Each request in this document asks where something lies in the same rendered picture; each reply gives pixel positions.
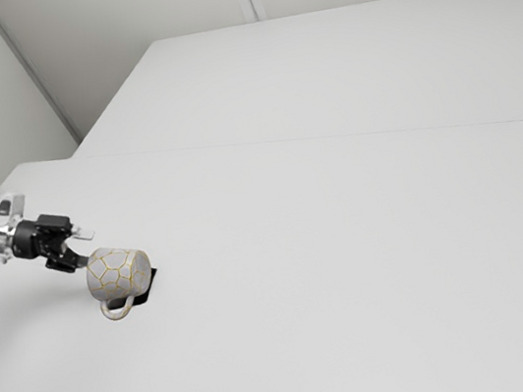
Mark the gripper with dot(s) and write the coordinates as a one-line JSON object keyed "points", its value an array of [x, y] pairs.
{"points": [[27, 239]]}

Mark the grey mug with gold veins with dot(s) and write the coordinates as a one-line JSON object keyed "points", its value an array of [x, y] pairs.
{"points": [[119, 278]]}

